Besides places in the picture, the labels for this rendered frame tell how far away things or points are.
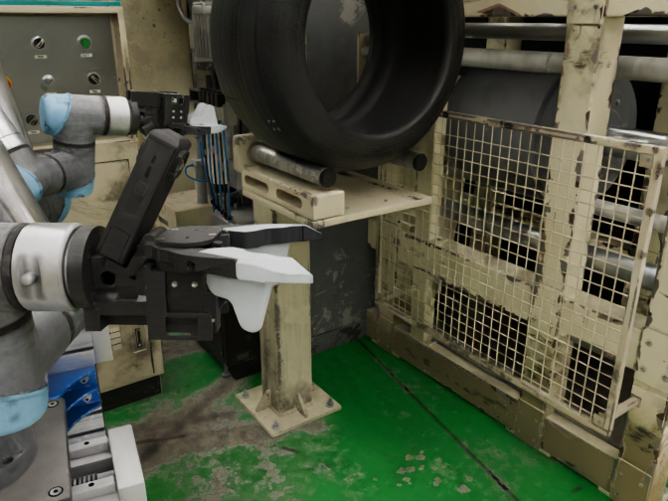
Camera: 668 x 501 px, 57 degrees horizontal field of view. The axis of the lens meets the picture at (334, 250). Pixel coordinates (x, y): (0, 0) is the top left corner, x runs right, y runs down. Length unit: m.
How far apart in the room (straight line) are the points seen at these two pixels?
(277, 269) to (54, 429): 0.57
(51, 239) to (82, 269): 0.04
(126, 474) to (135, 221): 0.47
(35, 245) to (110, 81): 1.45
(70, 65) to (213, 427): 1.18
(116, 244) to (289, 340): 1.48
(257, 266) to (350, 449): 1.56
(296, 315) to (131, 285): 1.43
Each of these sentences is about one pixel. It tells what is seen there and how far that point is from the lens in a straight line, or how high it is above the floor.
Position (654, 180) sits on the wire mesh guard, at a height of 0.93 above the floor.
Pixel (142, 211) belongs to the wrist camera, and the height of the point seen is 1.10.
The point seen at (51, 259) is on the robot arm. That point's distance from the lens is 0.53.
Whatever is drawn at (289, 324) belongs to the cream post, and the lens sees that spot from 1.94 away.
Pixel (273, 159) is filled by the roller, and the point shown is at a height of 0.91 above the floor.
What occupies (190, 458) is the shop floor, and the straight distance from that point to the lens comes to 1.99.
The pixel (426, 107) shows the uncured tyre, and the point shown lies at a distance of 1.53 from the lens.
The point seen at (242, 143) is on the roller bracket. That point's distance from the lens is 1.65.
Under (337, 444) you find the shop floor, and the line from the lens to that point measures 1.99.
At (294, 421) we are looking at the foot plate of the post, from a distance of 2.06.
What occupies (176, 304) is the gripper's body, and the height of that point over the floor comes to 1.02.
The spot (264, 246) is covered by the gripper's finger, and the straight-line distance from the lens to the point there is 0.57.
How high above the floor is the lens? 1.24
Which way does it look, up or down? 21 degrees down
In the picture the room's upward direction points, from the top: straight up
